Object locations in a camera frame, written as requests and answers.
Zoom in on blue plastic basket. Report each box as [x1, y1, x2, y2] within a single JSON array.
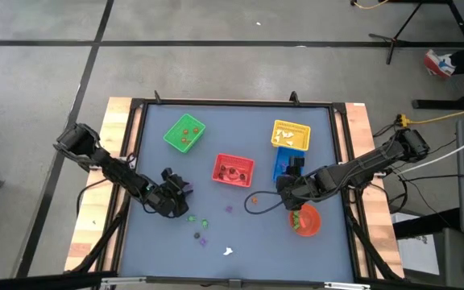
[[272, 146, 306, 183]]

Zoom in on silver aluminium crossbar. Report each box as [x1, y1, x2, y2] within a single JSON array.
[[101, 275, 372, 290]]

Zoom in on orange plastic bowl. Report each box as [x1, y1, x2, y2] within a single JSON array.
[[288, 203, 322, 238]]

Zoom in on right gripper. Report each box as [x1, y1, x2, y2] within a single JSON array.
[[275, 155, 325, 212]]

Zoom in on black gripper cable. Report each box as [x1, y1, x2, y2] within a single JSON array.
[[140, 200, 176, 220], [243, 190, 288, 216]]

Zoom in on white box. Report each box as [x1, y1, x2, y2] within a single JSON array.
[[391, 212, 430, 276]]

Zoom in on black tripod stand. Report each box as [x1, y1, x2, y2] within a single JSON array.
[[367, 2, 423, 65]]

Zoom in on person's foot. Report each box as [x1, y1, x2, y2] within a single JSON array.
[[424, 48, 457, 79]]

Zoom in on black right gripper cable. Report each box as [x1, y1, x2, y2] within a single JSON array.
[[243, 190, 288, 216]]

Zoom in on yellow extension cord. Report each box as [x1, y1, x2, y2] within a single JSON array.
[[396, 102, 464, 126], [350, 0, 390, 10]]

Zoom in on black aluminium table frame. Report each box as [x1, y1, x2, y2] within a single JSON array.
[[65, 90, 405, 289]]

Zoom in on black desk leg frame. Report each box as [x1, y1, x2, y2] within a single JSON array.
[[412, 0, 464, 110]]

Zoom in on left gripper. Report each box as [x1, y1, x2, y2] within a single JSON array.
[[147, 167, 195, 219]]

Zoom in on yellow plastic basket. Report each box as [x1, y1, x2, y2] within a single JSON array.
[[271, 119, 312, 152]]

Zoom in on black floor cable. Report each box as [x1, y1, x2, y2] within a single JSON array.
[[392, 172, 464, 182]]

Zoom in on green plastic basket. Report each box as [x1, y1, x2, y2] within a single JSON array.
[[162, 113, 207, 155]]

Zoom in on red plastic basket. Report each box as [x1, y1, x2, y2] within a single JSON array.
[[211, 153, 255, 189]]

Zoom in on white floor cable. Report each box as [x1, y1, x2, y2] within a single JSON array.
[[392, 127, 464, 176]]

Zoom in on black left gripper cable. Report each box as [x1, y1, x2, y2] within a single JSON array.
[[140, 200, 176, 220]]

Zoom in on black metal beam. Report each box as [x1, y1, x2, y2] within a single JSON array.
[[392, 207, 461, 239]]

